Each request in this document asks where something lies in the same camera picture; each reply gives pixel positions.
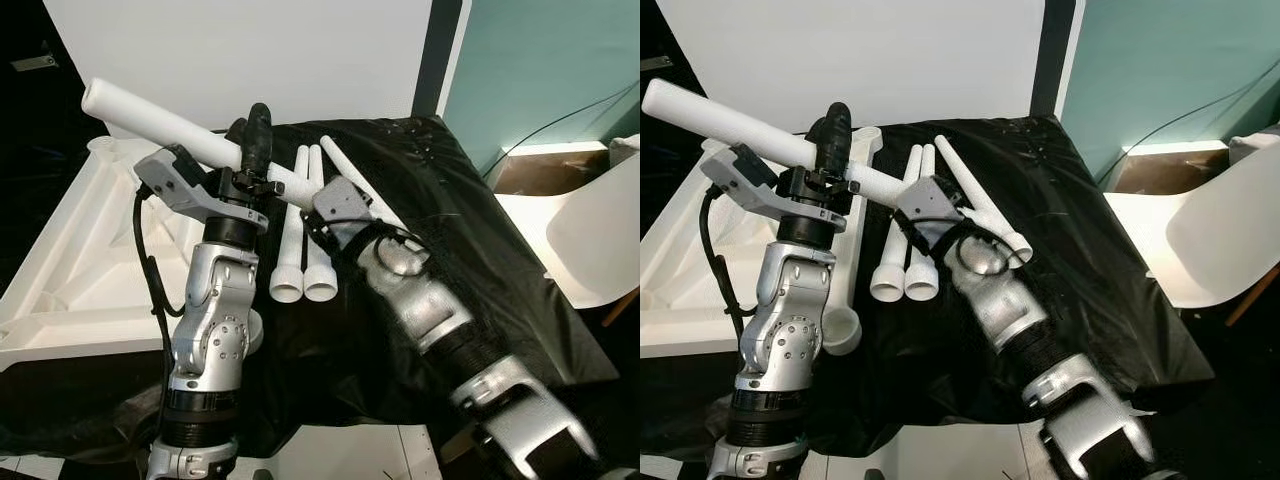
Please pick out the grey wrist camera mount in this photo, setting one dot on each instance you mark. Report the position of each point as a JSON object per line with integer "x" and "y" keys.
{"x": 925, "y": 205}
{"x": 745, "y": 175}
{"x": 340, "y": 200}
{"x": 175, "y": 180}

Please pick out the large white backdrop panel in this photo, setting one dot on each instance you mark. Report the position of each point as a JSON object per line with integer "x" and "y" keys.
{"x": 900, "y": 50}
{"x": 250, "y": 50}

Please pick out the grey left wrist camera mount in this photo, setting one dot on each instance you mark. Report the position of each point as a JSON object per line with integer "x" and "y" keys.
{"x": 175, "y": 180}
{"x": 745, "y": 175}

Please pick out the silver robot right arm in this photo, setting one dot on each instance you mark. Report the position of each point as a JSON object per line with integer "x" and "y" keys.
{"x": 430, "y": 300}
{"x": 1020, "y": 310}

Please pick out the white bag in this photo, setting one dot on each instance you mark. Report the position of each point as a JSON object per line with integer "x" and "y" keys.
{"x": 628, "y": 148}
{"x": 1255, "y": 148}

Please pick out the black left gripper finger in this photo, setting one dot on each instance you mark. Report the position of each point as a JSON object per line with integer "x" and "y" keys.
{"x": 838, "y": 140}
{"x": 258, "y": 140}
{"x": 236, "y": 130}
{"x": 815, "y": 130}

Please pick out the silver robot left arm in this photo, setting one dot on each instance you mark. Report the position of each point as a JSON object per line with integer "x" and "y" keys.
{"x": 785, "y": 330}
{"x": 215, "y": 320}

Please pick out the white shell chair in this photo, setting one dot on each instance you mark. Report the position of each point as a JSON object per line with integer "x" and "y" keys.
{"x": 590, "y": 240}
{"x": 1220, "y": 240}

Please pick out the white plastic table top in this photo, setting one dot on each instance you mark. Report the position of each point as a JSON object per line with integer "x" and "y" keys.
{"x": 80, "y": 270}
{"x": 700, "y": 270}

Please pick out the black table cloth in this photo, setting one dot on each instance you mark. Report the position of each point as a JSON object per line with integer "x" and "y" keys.
{"x": 1100, "y": 250}
{"x": 500, "y": 250}

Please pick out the small grey metal plate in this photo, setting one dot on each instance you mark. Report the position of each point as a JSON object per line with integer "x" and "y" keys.
{"x": 655, "y": 62}
{"x": 36, "y": 61}

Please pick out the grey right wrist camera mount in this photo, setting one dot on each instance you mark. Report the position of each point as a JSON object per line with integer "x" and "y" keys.
{"x": 925, "y": 205}
{"x": 340, "y": 200}

